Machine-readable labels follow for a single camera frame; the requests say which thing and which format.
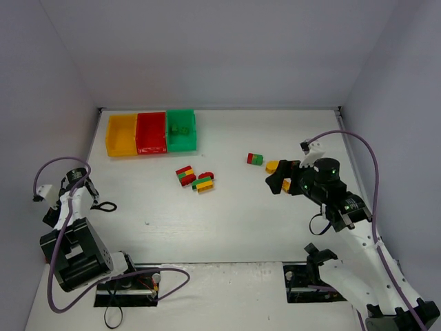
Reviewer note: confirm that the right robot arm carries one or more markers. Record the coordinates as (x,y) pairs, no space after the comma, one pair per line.
(384,300)

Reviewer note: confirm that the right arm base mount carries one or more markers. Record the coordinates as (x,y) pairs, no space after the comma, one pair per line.
(300,288)

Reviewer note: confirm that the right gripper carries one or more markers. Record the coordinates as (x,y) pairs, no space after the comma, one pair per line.
(293,177)

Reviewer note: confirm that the green plastic bin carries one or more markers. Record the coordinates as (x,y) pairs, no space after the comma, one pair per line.
(181,118)

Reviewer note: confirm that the yellow round lego brick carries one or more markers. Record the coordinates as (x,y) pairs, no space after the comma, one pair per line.
(271,166)

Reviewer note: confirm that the green curved lego brick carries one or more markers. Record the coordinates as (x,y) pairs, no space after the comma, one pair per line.
(174,129)

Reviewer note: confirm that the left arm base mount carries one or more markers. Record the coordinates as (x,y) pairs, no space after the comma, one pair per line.
(133,292)

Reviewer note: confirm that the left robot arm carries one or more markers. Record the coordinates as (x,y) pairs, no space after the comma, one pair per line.
(83,256)

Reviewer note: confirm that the yellow slanted lego brick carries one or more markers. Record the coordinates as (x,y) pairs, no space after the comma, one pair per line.
(286,185)

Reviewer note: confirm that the red green lego block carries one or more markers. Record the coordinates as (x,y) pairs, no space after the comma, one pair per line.
(255,159)

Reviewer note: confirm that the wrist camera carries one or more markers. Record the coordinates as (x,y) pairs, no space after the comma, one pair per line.
(47,193)
(313,151)

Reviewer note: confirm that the red plastic bin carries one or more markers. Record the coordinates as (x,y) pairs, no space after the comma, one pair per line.
(150,133)

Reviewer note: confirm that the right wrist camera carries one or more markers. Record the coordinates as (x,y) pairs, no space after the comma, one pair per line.
(313,151)

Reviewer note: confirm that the yellow plastic bin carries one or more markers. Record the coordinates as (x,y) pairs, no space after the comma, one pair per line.
(120,139)

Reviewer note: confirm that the red green yellow lego stack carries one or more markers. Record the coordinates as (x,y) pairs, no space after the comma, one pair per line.
(186,175)

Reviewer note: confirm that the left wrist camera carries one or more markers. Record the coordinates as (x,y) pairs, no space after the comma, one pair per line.
(47,193)

